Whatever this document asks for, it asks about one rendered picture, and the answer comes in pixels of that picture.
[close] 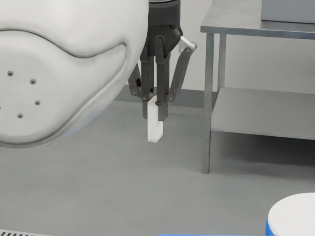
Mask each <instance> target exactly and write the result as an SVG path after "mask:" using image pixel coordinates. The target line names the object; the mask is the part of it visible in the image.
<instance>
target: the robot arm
mask: <svg viewBox="0 0 315 236"><path fill-rule="evenodd" d="M180 1H181V0H0V147H5V148H19V149H22V148H35V147H40V146H44V145H48V144H51V143H54V142H57V141H60V140H62V139H64V138H66V137H68V136H70V135H72V134H74V133H75V132H77V131H79V130H80V129H82V128H84V127H85V126H86V125H88V124H89V123H90V122H92V121H93V120H94V119H95V118H96V117H98V116H99V115H100V114H101V113H102V112H103V111H104V110H105V109H106V108H107V107H108V106H109V105H110V104H111V103H112V102H113V100H114V99H115V98H116V96H117V95H118V94H119V93H120V91H121V90H122V88H123V87H124V85H125V84H126V82H127V81H128V84H129V88H130V92H131V95H132V96H137V97H139V98H141V99H142V116H143V118H144V119H147V120H148V141H149V142H154V143H156V142H157V141H158V140H159V139H160V138H161V137H162V135H163V122H164V121H165V120H166V119H167V117H168V102H171V103H172V102H174V101H175V100H176V99H177V98H178V96H179V95H180V92H181V89H182V85H183V82H184V78H185V75H186V71H187V67H188V63H189V60H190V56H191V55H192V53H193V52H194V51H195V49H196V48H197V44H196V43H195V42H189V41H188V40H186V39H185V38H184V37H183V32H182V29H181V27H180ZM177 44H179V54H180V56H179V58H178V61H177V64H176V68H175V71H174V75H173V79H172V83H171V87H170V89H169V74H170V57H171V51H172V50H173V49H174V48H175V46H176V45H177ZM154 56H155V62H156V64H157V95H156V96H153V95H154V94H155V92H154ZM139 58H140V61H141V75H140V71H139V66H138V63H137V62H138V60H139Z"/></svg>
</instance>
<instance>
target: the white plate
mask: <svg viewBox="0 0 315 236"><path fill-rule="evenodd" d="M268 224H269V227H270V229H271V231H272V233H273V234H274V235H275V236H315V193H301V194H296V195H292V196H289V197H286V198H284V199H282V200H280V201H279V202H277V203H276V204H275V205H274V206H273V207H272V208H271V210H270V212H269V215H268Z"/></svg>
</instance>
